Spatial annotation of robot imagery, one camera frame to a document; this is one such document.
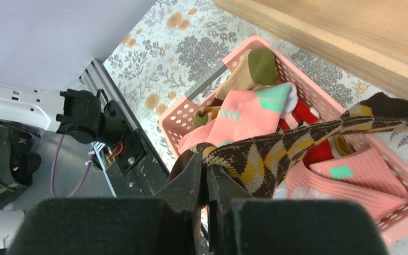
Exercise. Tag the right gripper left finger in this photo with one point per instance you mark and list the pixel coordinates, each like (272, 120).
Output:
(165, 223)

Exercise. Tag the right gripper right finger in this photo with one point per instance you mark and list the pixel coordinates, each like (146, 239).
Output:
(241, 224)

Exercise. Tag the brown beige argyle sock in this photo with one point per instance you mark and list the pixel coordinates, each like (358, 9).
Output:
(259, 164)

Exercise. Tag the pink sock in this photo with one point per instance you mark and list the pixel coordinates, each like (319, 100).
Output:
(243, 114)
(363, 177)

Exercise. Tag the plain red sock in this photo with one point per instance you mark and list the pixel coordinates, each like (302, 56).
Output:
(303, 115)

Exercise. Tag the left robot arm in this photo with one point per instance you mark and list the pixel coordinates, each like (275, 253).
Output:
(77, 113)

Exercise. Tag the pink plastic basket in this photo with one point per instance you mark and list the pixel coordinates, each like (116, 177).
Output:
(176, 122)

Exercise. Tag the floral table mat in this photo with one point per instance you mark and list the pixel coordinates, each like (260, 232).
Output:
(177, 42)

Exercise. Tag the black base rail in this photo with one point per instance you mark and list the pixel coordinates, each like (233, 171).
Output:
(137, 169)

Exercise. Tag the wooden hanger rack frame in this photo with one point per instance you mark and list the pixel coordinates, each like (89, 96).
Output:
(366, 38)

